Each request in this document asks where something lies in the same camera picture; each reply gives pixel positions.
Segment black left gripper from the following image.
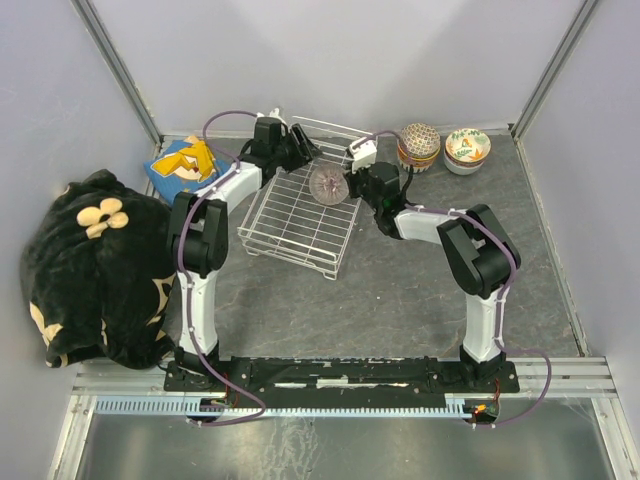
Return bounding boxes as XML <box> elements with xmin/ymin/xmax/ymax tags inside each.
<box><xmin>272</xmin><ymin>123</ymin><xmax>324</xmax><ymax>174</ymax></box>

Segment white wire dish rack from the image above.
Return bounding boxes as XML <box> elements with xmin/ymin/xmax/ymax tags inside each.
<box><xmin>238</xmin><ymin>116</ymin><xmax>369</xmax><ymax>280</ymax></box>

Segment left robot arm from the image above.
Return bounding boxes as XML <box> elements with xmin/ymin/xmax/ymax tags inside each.
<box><xmin>167</xmin><ymin>116</ymin><xmax>321</xmax><ymax>390</ymax></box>

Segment black plush flower blanket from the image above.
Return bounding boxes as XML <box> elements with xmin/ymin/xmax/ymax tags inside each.
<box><xmin>20</xmin><ymin>169</ymin><xmax>176</xmax><ymax>370</ymax></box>

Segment grey striped bowl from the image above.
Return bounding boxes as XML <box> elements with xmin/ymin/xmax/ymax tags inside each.
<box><xmin>309</xmin><ymin>164</ymin><xmax>349</xmax><ymax>206</ymax></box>

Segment aluminium frame rails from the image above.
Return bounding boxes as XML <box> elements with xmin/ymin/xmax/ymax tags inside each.
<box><xmin>47</xmin><ymin>0</ymin><xmax>640</xmax><ymax>480</ymax></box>

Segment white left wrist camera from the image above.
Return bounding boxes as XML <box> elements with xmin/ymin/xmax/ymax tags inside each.
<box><xmin>256</xmin><ymin>107</ymin><xmax>287</xmax><ymax>125</ymax></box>

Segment maroon tile pattern bowl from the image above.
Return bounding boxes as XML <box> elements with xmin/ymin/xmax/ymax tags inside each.
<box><xmin>400</xmin><ymin>123</ymin><xmax>441</xmax><ymax>157</ymax></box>

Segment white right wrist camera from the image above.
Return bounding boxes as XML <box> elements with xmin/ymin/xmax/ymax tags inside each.
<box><xmin>346</xmin><ymin>138</ymin><xmax>377</xmax><ymax>174</ymax></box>

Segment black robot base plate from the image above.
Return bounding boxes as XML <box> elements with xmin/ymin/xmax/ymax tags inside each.
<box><xmin>163</xmin><ymin>355</ymin><xmax>521</xmax><ymax>407</ymax></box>

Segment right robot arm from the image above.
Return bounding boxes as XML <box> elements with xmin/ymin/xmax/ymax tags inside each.
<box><xmin>343</xmin><ymin>163</ymin><xmax>521</xmax><ymax>391</ymax></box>

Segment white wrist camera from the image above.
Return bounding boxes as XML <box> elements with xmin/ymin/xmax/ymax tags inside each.
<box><xmin>346</xmin><ymin>138</ymin><xmax>377</xmax><ymax>174</ymax></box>
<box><xmin>256</xmin><ymin>107</ymin><xmax>287</xmax><ymax>125</ymax></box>

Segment light blue cable duct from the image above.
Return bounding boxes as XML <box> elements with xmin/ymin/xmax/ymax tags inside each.
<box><xmin>94</xmin><ymin>392</ymin><xmax>474</xmax><ymax>416</ymax></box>

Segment white bowl red lattice pattern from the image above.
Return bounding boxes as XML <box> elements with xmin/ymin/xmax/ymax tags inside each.
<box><xmin>444</xmin><ymin>152</ymin><xmax>486</xmax><ymax>170</ymax></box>

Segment white bowl teal leaf pattern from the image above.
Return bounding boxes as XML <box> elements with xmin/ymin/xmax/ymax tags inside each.
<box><xmin>399</xmin><ymin>160</ymin><xmax>433</xmax><ymax>174</ymax></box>

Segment plain white ribbed bowl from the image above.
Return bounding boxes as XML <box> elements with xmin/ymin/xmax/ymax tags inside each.
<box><xmin>445</xmin><ymin>158</ymin><xmax>483</xmax><ymax>176</ymax></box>

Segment yellow sun pattern bowl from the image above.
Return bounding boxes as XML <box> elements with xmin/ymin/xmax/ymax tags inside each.
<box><xmin>397</xmin><ymin>146</ymin><xmax>441</xmax><ymax>165</ymax></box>

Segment white bowl orange flower pattern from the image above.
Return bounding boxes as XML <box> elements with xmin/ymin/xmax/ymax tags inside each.
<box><xmin>445</xmin><ymin>128</ymin><xmax>491</xmax><ymax>164</ymax></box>

